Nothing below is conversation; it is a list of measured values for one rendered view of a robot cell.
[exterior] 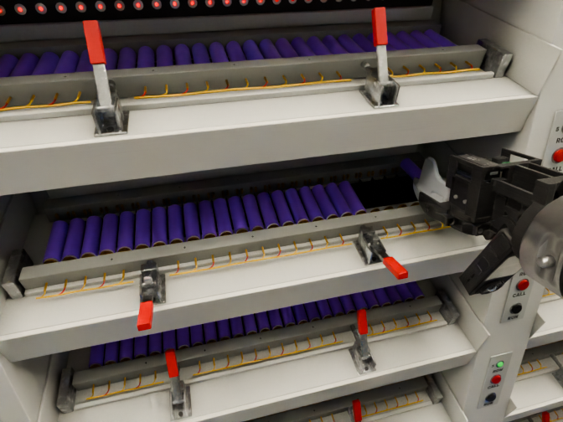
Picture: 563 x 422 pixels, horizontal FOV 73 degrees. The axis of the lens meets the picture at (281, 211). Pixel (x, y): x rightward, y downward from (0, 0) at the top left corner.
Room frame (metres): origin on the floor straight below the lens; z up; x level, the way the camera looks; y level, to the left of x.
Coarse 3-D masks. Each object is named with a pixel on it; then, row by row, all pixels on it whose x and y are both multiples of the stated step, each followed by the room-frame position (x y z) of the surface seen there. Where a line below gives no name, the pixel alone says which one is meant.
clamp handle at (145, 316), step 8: (144, 280) 0.34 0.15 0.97; (152, 280) 0.34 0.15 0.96; (144, 288) 0.33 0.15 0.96; (152, 288) 0.33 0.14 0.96; (144, 296) 0.32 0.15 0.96; (152, 296) 0.32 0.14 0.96; (144, 304) 0.30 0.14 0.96; (152, 304) 0.31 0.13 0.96; (144, 312) 0.29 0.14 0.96; (152, 312) 0.30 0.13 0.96; (144, 320) 0.28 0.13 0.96; (144, 328) 0.27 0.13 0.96
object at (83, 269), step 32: (320, 224) 0.43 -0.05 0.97; (352, 224) 0.43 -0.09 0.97; (384, 224) 0.44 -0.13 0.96; (96, 256) 0.37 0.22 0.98; (128, 256) 0.37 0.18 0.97; (160, 256) 0.38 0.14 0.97; (192, 256) 0.38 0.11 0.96; (32, 288) 0.35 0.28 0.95; (64, 288) 0.34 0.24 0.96; (96, 288) 0.35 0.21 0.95
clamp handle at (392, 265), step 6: (372, 240) 0.39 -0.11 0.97; (378, 240) 0.39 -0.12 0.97; (372, 246) 0.39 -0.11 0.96; (378, 246) 0.39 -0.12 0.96; (378, 252) 0.38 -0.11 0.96; (384, 252) 0.38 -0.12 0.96; (384, 258) 0.36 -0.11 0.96; (390, 258) 0.36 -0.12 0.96; (384, 264) 0.36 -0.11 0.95; (390, 264) 0.35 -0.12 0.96; (396, 264) 0.35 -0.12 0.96; (390, 270) 0.34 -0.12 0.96; (396, 270) 0.34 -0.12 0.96; (402, 270) 0.33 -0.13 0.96; (396, 276) 0.33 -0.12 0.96; (402, 276) 0.33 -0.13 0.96
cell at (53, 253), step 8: (56, 224) 0.43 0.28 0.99; (64, 224) 0.43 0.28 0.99; (56, 232) 0.42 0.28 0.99; (64, 232) 0.42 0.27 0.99; (56, 240) 0.40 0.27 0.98; (64, 240) 0.41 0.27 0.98; (48, 248) 0.39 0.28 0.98; (56, 248) 0.39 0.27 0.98; (48, 256) 0.38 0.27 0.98; (56, 256) 0.38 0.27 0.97
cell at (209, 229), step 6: (204, 204) 0.47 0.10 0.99; (210, 204) 0.47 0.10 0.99; (204, 210) 0.45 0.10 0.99; (210, 210) 0.46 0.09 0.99; (204, 216) 0.44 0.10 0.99; (210, 216) 0.45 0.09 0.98; (204, 222) 0.43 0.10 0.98; (210, 222) 0.43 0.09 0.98; (204, 228) 0.43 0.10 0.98; (210, 228) 0.42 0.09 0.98; (204, 234) 0.42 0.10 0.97; (216, 234) 0.42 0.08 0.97
